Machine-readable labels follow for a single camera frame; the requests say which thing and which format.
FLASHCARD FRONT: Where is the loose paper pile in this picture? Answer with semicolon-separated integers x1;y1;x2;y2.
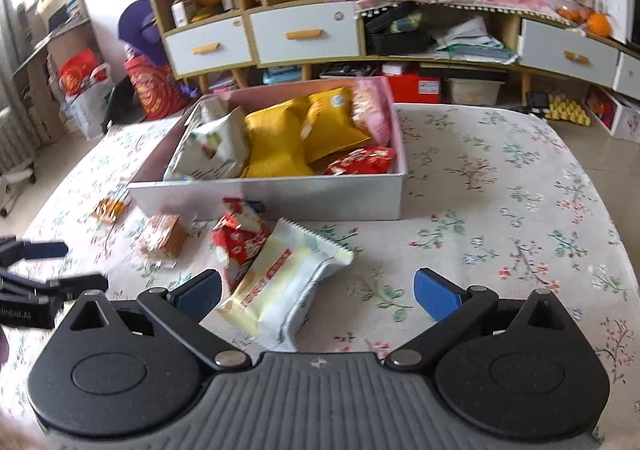
430;15;518;63

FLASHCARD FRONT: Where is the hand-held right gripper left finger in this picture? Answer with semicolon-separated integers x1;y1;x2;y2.
55;269;253;373

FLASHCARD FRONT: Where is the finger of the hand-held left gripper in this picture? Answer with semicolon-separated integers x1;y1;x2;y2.
0;272;110;330
0;238;70;267

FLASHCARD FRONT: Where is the white cabinet drawer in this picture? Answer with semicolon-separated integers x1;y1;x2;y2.
248;0;363;66
162;15;256;78

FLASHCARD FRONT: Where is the yellow snack packet round sticker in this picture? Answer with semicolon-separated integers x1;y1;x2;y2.
302;86;373;163

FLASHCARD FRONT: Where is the white shopping bag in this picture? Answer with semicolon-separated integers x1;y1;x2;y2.
62;75;118;140

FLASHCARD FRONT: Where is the red cardboard box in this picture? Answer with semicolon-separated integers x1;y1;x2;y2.
382;72;443;103

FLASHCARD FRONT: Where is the red plastic bag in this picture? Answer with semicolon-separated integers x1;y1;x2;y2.
59;49;108;96

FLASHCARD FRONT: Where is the plain yellow snack packet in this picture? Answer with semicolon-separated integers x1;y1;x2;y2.
242;97;316;179

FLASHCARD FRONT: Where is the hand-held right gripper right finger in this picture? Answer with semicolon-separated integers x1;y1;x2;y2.
387;267;583;371

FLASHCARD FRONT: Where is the translucent white packet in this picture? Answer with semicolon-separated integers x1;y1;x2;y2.
200;95;231;123

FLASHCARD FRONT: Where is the white yellow snack packet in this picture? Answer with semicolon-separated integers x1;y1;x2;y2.
216;217;356;353

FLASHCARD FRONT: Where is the small black device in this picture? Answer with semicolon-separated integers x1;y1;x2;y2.
525;90;551;113

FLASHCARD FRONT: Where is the clear plastic bin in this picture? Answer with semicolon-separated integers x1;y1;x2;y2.
445;77;506;106

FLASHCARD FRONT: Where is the small white carton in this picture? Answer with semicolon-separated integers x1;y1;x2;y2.
170;0;193;28

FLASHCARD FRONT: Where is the yellow egg tray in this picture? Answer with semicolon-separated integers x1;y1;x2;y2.
545;97;591;126

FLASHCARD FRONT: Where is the orange fruit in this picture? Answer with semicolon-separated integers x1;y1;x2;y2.
584;11;613;38

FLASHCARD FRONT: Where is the small pink orange snack packet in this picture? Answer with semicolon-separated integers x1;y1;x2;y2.
136;214;188;260

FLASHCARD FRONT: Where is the white media stand drawer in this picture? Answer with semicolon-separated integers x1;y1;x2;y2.
517;17;623;88

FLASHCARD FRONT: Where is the yellow bag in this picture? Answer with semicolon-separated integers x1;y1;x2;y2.
192;0;223;23

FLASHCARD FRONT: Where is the white printed carton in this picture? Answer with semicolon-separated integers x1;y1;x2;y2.
585;85;640;141

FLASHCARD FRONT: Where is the low wooden media stand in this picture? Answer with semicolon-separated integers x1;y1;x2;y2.
360;0;640;106

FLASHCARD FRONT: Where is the grey office chair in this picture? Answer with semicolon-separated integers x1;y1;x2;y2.
0;162;40;218

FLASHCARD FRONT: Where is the pink storage box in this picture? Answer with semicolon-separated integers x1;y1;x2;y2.
127;76;408;221

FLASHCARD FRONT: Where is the white foil snack packet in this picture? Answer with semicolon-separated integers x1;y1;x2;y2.
162;107;251;182

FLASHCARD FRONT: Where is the black case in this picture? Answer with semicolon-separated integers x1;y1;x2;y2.
365;2;436;56

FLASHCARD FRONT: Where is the wooden desk with shelves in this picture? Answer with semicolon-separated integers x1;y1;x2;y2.
22;0;101;146

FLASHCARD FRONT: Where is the red gift bag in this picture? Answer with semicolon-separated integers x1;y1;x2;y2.
124;57;193;120

